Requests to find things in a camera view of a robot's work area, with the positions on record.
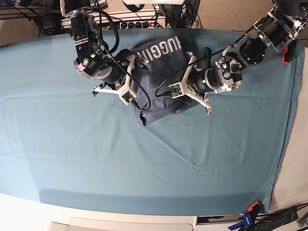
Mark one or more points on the orange blue clamp bottom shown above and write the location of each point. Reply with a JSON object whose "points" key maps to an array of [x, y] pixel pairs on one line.
{"points": [[248, 219]]}

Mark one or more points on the orange black clamp top right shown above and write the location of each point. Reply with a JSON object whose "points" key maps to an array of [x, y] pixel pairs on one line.
{"points": [[288, 52]]}

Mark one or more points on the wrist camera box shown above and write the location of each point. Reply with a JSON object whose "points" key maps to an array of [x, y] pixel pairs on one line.
{"points": [[176, 90], [128, 96]]}

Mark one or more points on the blue-grey heathered T-shirt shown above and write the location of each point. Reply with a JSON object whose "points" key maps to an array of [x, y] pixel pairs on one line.
{"points": [[158, 64]]}

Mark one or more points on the teal table cloth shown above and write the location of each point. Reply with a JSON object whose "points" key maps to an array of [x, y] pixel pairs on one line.
{"points": [[63, 146]]}

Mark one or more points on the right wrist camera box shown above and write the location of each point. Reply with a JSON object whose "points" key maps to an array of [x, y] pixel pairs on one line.
{"points": [[128, 96]]}

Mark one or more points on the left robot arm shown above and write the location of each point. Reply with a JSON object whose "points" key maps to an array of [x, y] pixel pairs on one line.
{"points": [[277, 30]]}

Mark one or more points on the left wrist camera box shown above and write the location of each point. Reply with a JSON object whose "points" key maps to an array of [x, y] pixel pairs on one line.
{"points": [[176, 90]]}

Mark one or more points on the white power strip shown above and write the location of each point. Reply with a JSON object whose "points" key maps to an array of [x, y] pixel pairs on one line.
{"points": [[122, 20]]}

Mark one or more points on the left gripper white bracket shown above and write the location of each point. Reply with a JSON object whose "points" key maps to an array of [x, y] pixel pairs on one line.
{"points": [[198, 82]]}

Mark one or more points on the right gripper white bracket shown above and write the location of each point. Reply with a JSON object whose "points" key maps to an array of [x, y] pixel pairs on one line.
{"points": [[126, 86]]}

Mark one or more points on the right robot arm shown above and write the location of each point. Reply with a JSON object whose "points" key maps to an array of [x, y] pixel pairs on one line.
{"points": [[94, 57]]}

